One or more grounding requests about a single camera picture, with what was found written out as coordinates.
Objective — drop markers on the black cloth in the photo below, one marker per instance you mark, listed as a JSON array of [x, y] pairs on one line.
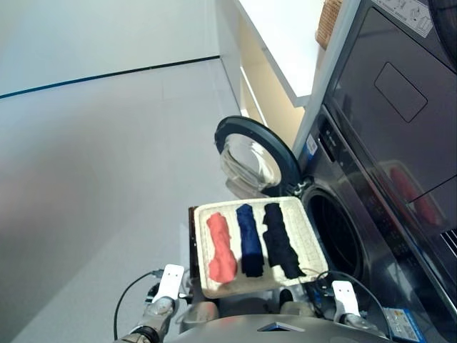
[[278, 239]]

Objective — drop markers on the red cloth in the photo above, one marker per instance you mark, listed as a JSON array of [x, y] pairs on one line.
[[222, 250]]

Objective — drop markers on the blue cloth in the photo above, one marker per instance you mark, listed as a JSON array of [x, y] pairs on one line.
[[250, 239]]

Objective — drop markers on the pale woven basket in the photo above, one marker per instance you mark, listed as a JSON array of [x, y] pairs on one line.
[[310, 243]]

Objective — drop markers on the grey washing machine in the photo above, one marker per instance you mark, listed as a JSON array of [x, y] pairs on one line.
[[392, 178]]

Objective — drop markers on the brown wicker basket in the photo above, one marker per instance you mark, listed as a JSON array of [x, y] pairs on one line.
[[328, 21]]

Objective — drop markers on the silver robot leg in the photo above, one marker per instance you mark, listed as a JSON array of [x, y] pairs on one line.
[[198, 316], [296, 303]]

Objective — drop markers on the silver robot torso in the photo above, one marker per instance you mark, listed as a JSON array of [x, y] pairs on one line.
[[278, 330]]

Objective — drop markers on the dark brown stool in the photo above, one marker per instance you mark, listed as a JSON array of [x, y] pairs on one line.
[[193, 243]]

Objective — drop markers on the blue energy label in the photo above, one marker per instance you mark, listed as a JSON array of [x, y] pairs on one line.
[[405, 323]]

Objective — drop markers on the small blue sticker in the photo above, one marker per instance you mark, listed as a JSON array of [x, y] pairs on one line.
[[311, 146]]

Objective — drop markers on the round glass washer door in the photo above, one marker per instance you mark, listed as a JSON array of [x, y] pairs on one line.
[[257, 160]]

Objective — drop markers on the white instruction sticker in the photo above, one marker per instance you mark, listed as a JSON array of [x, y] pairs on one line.
[[407, 16]]

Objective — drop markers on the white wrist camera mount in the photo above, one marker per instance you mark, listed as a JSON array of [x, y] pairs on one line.
[[344, 296], [170, 280]]

